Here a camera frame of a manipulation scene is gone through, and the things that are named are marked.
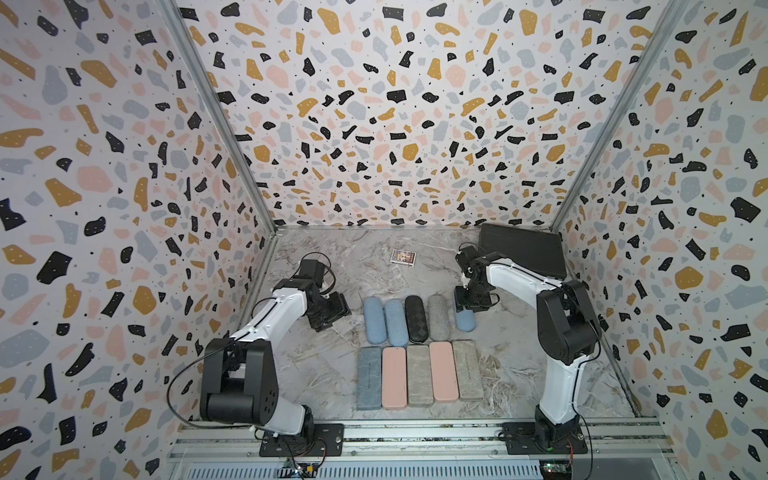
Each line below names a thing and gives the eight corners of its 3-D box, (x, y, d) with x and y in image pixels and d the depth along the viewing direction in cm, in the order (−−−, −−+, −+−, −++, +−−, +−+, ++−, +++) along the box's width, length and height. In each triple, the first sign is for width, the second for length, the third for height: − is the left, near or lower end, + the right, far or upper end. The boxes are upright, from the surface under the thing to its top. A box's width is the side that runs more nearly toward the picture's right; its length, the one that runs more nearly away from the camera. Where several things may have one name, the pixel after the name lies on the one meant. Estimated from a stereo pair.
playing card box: (390, 261, 114) (390, 257, 112) (393, 253, 117) (393, 248, 115) (413, 265, 113) (414, 261, 111) (416, 256, 116) (416, 252, 114)
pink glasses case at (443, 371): (432, 400, 81) (433, 397, 79) (429, 346, 91) (430, 342, 89) (457, 400, 82) (459, 397, 79) (451, 346, 91) (452, 342, 89)
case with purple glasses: (390, 350, 91) (389, 345, 88) (384, 306, 101) (383, 300, 98) (409, 347, 92) (409, 342, 89) (401, 304, 102) (401, 298, 99)
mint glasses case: (406, 405, 81) (407, 402, 78) (406, 349, 91) (406, 345, 89) (433, 405, 81) (434, 402, 79) (429, 349, 91) (430, 345, 89)
